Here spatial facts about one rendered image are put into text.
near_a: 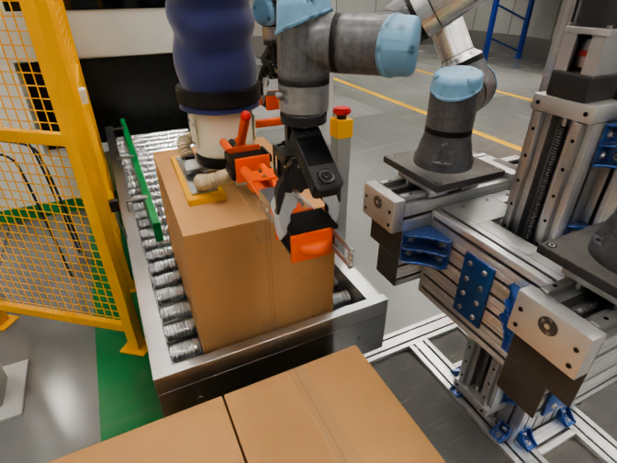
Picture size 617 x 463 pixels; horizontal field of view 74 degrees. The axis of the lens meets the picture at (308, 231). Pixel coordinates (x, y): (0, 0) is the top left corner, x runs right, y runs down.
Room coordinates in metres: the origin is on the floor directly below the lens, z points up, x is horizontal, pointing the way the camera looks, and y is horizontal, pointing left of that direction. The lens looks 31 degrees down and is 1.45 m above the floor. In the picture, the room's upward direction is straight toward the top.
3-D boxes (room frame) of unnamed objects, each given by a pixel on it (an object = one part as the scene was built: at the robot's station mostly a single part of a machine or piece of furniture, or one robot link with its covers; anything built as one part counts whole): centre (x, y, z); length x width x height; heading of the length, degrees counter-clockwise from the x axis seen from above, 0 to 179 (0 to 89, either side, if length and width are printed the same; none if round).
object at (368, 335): (0.84, 0.07, 0.48); 0.70 x 0.03 x 0.15; 116
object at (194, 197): (1.12, 0.33, 0.97); 0.34 x 0.10 x 0.05; 24
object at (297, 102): (0.62, 0.01, 1.30); 0.08 x 0.08 x 0.05
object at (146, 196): (2.10, 0.98, 0.60); 1.60 x 0.11 x 0.09; 26
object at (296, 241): (0.60, 0.01, 1.08); 0.08 x 0.07 x 0.05; 24
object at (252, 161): (0.93, 0.14, 1.08); 0.10 x 0.08 x 0.06; 114
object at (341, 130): (1.57, -0.13, 0.50); 0.07 x 0.07 x 1.00; 26
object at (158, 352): (1.75, 0.88, 0.50); 2.31 x 0.05 x 0.19; 26
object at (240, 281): (1.15, 0.23, 0.75); 0.60 x 0.40 x 0.40; 24
